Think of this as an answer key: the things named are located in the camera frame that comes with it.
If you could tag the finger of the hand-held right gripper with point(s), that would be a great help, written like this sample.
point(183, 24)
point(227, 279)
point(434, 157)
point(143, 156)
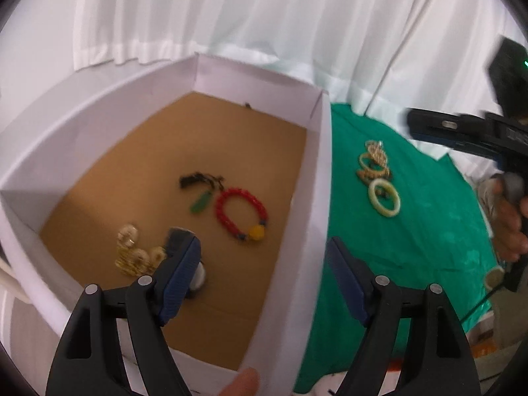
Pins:
point(447, 132)

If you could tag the person's right hand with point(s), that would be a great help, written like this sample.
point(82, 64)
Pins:
point(509, 231)

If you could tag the green table cloth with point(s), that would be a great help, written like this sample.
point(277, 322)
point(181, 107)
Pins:
point(412, 255)

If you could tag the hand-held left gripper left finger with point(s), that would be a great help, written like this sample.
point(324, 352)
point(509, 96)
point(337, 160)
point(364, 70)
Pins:
point(181, 272)

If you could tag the gold bangle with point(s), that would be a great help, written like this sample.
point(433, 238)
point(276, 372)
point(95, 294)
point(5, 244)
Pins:
point(377, 174)

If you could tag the pale jade bangle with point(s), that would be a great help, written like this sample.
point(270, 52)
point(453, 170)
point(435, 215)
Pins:
point(374, 204)

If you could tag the black wrist watch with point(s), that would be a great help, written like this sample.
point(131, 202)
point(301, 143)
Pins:
point(200, 278)

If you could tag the white curtain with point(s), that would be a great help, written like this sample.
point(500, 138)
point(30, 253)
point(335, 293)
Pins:
point(247, 8)

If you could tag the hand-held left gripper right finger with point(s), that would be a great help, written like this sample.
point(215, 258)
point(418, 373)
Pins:
point(346, 280)

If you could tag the person's left hand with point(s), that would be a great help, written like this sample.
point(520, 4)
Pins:
point(241, 383)

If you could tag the white cardboard box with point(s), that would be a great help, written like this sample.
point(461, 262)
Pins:
point(123, 103)

